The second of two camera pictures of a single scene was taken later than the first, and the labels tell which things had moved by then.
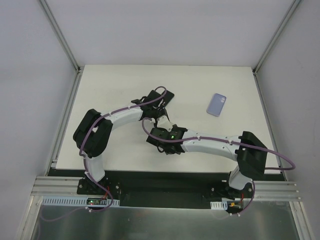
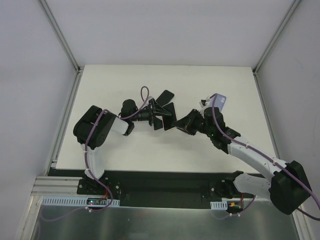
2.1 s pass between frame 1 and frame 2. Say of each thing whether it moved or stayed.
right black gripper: moved
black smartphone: stayed
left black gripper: stayed
